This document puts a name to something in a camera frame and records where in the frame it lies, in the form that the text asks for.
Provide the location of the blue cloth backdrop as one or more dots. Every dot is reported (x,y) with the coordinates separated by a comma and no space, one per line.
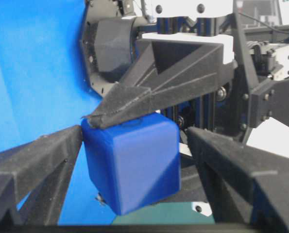
(43,80)

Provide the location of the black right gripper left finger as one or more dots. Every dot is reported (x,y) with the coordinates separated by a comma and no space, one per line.
(34,178)

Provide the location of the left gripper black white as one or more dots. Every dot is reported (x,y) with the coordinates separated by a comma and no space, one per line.
(170,69)

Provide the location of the blue cube block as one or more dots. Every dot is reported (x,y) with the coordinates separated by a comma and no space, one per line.
(134,164)

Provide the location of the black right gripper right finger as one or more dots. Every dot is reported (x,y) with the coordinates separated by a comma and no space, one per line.
(242,184)

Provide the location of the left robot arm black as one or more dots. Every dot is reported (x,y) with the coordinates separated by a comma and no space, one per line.
(259,89)

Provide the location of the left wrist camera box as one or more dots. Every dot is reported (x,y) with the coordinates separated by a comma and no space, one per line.
(106,46)

